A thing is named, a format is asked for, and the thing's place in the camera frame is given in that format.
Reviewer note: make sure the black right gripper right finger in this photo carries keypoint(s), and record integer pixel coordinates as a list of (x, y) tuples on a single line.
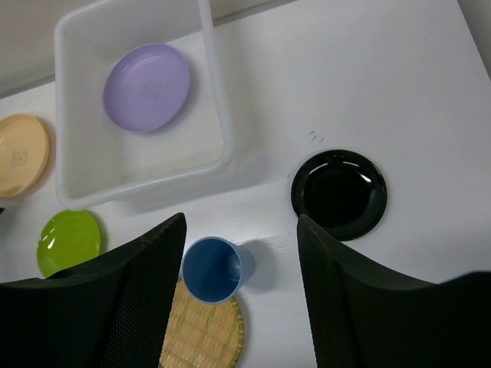
[(363, 314)]

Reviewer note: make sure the black glossy plate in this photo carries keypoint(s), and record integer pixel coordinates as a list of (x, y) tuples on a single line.
[(342, 191)]

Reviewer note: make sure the orange plastic plate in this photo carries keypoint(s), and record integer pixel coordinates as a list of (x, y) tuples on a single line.
[(25, 150)]

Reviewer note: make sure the green plastic plate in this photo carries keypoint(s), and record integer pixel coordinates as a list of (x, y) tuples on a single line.
[(68, 239)]

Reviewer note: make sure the translucent white plastic bin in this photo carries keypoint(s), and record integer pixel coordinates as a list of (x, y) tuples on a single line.
[(96, 161)]

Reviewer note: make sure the round bamboo woven tray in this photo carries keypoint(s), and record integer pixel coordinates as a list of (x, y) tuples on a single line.
[(202, 335)]

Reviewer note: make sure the purple plastic plate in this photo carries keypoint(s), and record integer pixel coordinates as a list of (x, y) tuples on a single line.
[(147, 88)]

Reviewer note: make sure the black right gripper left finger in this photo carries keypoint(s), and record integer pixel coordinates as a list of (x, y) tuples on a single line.
[(111, 311)]

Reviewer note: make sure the blue plastic cup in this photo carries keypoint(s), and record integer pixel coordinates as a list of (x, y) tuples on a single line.
[(214, 269)]

